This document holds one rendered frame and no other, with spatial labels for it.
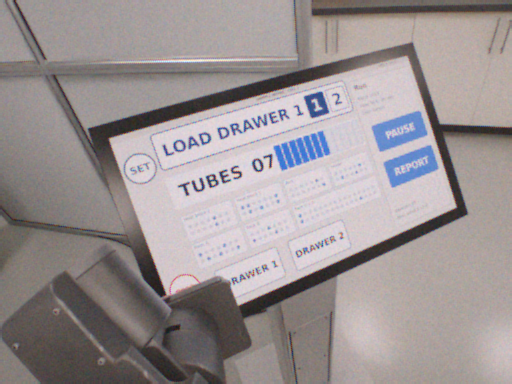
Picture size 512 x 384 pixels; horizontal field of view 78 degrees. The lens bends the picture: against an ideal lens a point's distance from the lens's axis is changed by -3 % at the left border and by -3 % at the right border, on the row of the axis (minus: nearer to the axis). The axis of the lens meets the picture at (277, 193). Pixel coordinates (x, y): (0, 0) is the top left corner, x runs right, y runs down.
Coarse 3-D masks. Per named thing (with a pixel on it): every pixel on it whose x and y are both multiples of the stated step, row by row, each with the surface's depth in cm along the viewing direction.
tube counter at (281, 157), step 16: (336, 128) 50; (352, 128) 50; (288, 144) 48; (304, 144) 48; (320, 144) 49; (336, 144) 50; (352, 144) 50; (256, 160) 46; (272, 160) 47; (288, 160) 48; (304, 160) 48; (256, 176) 46; (272, 176) 47
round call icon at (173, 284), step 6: (192, 270) 44; (174, 276) 43; (180, 276) 43; (186, 276) 43; (192, 276) 44; (198, 276) 44; (168, 282) 43; (174, 282) 43; (180, 282) 43; (186, 282) 43; (192, 282) 44; (198, 282) 44; (168, 288) 43; (174, 288) 43; (180, 288) 43; (168, 294) 43
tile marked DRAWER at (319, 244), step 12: (324, 228) 49; (336, 228) 49; (300, 240) 48; (312, 240) 48; (324, 240) 49; (336, 240) 49; (348, 240) 50; (300, 252) 48; (312, 252) 48; (324, 252) 48; (336, 252) 49; (300, 264) 47; (312, 264) 48
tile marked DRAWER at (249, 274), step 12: (264, 252) 46; (276, 252) 47; (240, 264) 45; (252, 264) 46; (264, 264) 46; (276, 264) 47; (228, 276) 45; (240, 276) 45; (252, 276) 46; (264, 276) 46; (276, 276) 46; (240, 288) 45; (252, 288) 46
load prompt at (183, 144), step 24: (288, 96) 48; (312, 96) 49; (336, 96) 50; (216, 120) 45; (240, 120) 46; (264, 120) 47; (288, 120) 48; (312, 120) 49; (168, 144) 43; (192, 144) 44; (216, 144) 45; (240, 144) 46; (168, 168) 43
